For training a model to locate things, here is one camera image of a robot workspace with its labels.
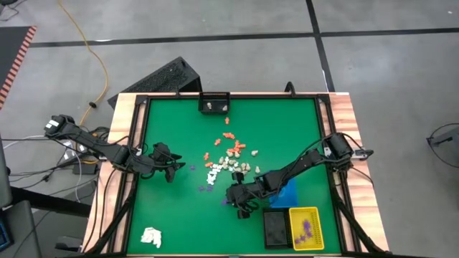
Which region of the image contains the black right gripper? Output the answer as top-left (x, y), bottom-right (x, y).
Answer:
top-left (224, 171), bottom-right (262, 212)

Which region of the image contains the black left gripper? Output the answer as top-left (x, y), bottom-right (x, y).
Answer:
top-left (142, 141), bottom-right (187, 172)

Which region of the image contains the green table mat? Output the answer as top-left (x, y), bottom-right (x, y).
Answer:
top-left (127, 98), bottom-right (341, 255)

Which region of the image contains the blue plastic basket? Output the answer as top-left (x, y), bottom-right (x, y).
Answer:
top-left (268, 178), bottom-right (299, 209)

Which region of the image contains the black rectangular plastic basket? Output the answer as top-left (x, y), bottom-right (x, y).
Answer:
top-left (262, 207), bottom-right (291, 251)

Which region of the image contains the small black plastic basket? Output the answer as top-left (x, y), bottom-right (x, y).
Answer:
top-left (198, 92), bottom-right (231, 115)

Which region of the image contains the crumpled white paper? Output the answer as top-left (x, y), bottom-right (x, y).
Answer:
top-left (140, 226), bottom-right (163, 249)

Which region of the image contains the black perforated metal case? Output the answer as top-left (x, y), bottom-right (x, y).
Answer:
top-left (107, 56), bottom-right (203, 110)

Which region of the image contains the yellow plastic basket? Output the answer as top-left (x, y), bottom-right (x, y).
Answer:
top-left (288, 206), bottom-right (326, 252)

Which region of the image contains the black floor beam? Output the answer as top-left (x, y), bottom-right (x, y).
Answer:
top-left (10, 186), bottom-right (93, 218)

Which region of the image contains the gray box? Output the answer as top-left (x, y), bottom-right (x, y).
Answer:
top-left (0, 199), bottom-right (43, 258)

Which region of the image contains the black orange striped mat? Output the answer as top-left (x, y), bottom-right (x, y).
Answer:
top-left (0, 25), bottom-right (38, 110)

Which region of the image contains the gray stand leg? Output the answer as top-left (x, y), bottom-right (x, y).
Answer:
top-left (426, 128), bottom-right (459, 147)

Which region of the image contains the black metal table frame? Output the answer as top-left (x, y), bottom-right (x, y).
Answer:
top-left (82, 91), bottom-right (387, 258)

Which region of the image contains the yellow extension cable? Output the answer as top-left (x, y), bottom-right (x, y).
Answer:
top-left (55, 0), bottom-right (109, 127)

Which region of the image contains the white cable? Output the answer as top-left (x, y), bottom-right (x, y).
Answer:
top-left (2, 134), bottom-right (47, 148)

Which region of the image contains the black floor cable loop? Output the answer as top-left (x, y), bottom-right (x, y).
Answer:
top-left (425, 123), bottom-right (459, 185)

